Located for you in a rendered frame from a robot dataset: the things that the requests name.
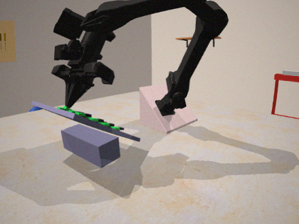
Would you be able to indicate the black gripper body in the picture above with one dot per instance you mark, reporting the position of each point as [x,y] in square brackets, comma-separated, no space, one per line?
[90,70]

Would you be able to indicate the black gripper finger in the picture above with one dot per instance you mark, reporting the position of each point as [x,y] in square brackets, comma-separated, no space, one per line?
[67,81]
[79,86]

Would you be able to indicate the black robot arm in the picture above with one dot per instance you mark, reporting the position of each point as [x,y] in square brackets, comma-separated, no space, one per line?
[111,15]

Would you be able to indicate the lavender switch panel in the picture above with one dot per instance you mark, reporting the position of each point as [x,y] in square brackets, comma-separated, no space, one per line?
[90,144]

